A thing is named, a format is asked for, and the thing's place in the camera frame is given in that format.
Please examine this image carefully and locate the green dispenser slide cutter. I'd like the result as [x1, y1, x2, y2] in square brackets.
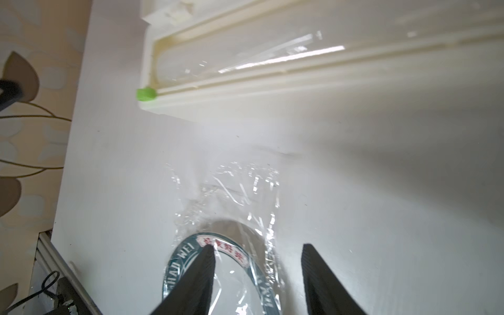
[136, 87, 158, 102]

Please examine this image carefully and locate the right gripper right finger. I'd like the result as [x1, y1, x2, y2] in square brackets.
[301, 244, 366, 315]

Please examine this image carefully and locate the clear plastic wrap sheet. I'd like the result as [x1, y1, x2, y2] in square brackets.
[172, 162, 284, 306]

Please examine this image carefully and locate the white plate green rim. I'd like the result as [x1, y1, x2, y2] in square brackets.
[162, 230, 282, 314]

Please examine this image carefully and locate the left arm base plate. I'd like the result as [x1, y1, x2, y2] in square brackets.
[43, 277, 102, 315]

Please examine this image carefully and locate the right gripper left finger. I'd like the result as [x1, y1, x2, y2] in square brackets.
[152, 245, 216, 315]

